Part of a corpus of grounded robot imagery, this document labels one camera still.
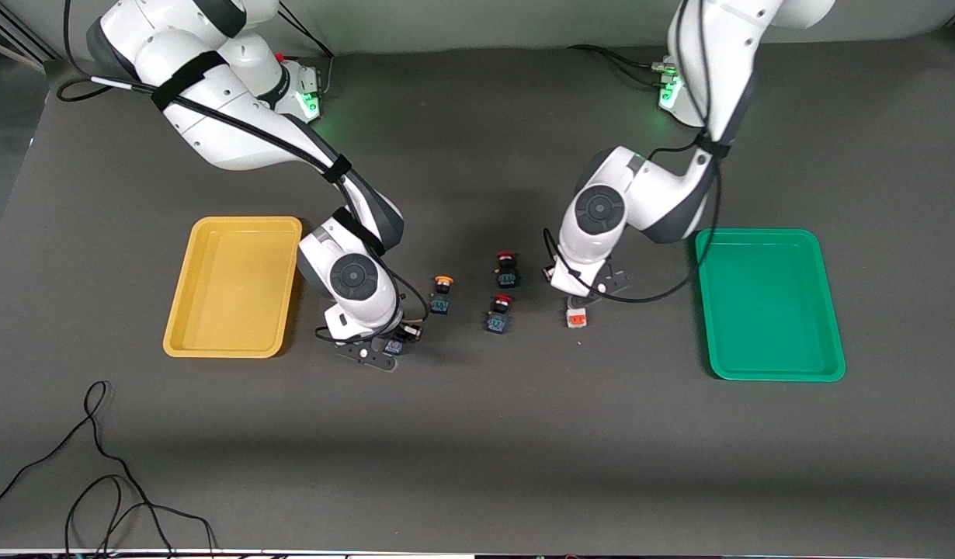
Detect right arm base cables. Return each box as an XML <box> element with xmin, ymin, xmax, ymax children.
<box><xmin>278</xmin><ymin>0</ymin><xmax>335</xmax><ymax>100</ymax></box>

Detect green plastic tray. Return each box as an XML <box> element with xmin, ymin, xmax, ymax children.
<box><xmin>694</xmin><ymin>227</ymin><xmax>847</xmax><ymax>383</ymax></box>

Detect dark grey table mat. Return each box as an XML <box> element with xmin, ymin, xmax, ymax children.
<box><xmin>0</xmin><ymin>31</ymin><xmax>955</xmax><ymax>556</ymax></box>

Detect arm black wrist cable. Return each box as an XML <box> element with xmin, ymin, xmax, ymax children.
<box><xmin>56</xmin><ymin>0</ymin><xmax>430</xmax><ymax>346</ymax></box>
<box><xmin>542</xmin><ymin>0</ymin><xmax>727</xmax><ymax>305</ymax></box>

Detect right arm black wrist cable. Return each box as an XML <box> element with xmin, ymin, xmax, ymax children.
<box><xmin>56</xmin><ymin>0</ymin><xmax>430</xmax><ymax>346</ymax></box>

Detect yellow plastic tray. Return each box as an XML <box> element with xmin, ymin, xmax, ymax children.
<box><xmin>162</xmin><ymin>216</ymin><xmax>304</xmax><ymax>359</ymax></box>

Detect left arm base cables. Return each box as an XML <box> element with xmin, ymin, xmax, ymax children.
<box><xmin>567</xmin><ymin>43</ymin><xmax>669</xmax><ymax>88</ymax></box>

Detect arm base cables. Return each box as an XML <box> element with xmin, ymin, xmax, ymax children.
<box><xmin>567</xmin><ymin>43</ymin><xmax>669</xmax><ymax>88</ymax></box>
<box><xmin>278</xmin><ymin>0</ymin><xmax>335</xmax><ymax>100</ymax></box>

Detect loose thin black cable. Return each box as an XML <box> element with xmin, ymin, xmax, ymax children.
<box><xmin>0</xmin><ymin>380</ymin><xmax>218</xmax><ymax>559</ymax></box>

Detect left arm black wrist cable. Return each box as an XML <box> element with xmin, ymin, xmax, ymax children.
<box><xmin>542</xmin><ymin>0</ymin><xmax>727</xmax><ymax>305</ymax></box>

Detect red push button switch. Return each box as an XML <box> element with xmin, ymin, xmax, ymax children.
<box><xmin>485</xmin><ymin>294</ymin><xmax>515</xmax><ymax>335</ymax></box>
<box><xmin>493</xmin><ymin>250</ymin><xmax>520</xmax><ymax>290</ymax></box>

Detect aluminium frame profile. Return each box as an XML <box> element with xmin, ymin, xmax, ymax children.
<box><xmin>0</xmin><ymin>12</ymin><xmax>59</xmax><ymax>72</ymax></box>

